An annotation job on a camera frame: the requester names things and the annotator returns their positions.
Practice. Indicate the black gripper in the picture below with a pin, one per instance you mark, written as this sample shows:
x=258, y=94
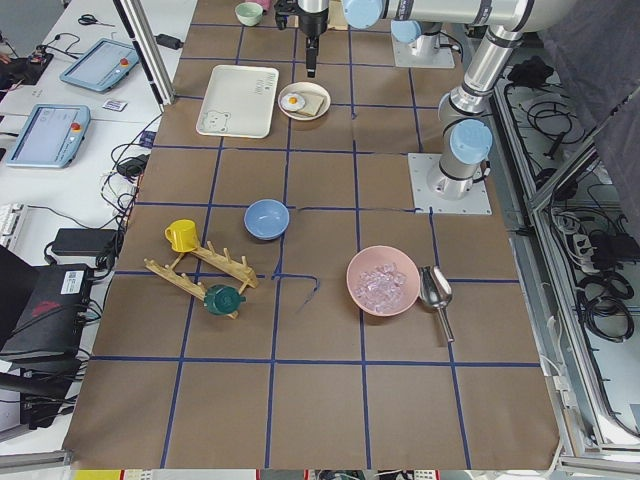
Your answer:
x=312, y=23

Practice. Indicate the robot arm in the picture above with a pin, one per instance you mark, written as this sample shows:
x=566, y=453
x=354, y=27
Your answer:
x=466, y=140
x=416, y=37

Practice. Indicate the cream round plate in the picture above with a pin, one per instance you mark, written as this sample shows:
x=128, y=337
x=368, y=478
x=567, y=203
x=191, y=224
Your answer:
x=305, y=87

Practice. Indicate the bread slice on plate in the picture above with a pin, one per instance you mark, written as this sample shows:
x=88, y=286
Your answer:
x=314, y=104

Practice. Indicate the pink cloth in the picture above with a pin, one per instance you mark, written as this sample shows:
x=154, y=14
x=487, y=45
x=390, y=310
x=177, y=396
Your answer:
x=265, y=4

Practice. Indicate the fake fried egg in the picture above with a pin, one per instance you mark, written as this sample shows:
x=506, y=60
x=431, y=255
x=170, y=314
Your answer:
x=292, y=102

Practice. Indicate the light green bowl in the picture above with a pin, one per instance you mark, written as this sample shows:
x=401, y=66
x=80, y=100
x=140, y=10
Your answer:
x=249, y=13

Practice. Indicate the cream bear tray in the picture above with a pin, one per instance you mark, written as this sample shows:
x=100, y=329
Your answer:
x=238, y=102

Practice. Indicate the blue bowl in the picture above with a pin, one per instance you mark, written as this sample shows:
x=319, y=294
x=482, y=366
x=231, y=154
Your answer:
x=266, y=219

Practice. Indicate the far teach pendant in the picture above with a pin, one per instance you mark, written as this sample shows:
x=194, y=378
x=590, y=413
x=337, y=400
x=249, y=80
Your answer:
x=101, y=67

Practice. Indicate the teach pendant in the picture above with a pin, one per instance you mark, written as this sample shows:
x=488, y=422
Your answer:
x=51, y=137
x=101, y=67

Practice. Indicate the yellow cup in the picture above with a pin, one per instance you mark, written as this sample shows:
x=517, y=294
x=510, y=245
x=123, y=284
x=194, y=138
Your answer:
x=182, y=235

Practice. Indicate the pink bowl with ice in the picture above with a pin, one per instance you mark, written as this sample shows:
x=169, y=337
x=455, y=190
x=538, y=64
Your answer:
x=383, y=280

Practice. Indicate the dark green cup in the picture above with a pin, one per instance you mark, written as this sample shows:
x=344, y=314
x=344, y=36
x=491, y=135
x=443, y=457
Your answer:
x=223, y=300

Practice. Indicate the metal scoop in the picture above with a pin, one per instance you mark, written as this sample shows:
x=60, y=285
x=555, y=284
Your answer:
x=436, y=294

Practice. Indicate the near teach pendant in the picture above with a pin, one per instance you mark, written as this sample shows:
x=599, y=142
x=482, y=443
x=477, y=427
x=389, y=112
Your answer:
x=51, y=137

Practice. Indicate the black power adapter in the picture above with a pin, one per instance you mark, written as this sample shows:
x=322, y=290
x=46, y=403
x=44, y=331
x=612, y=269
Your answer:
x=81, y=242

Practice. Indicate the black laptop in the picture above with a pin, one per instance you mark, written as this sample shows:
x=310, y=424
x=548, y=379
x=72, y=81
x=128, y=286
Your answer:
x=41, y=308

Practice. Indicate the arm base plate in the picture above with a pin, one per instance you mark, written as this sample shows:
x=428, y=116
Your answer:
x=444, y=59
x=434, y=192

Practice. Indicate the aluminium frame post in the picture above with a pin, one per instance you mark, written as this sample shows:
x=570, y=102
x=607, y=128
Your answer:
x=138, y=29

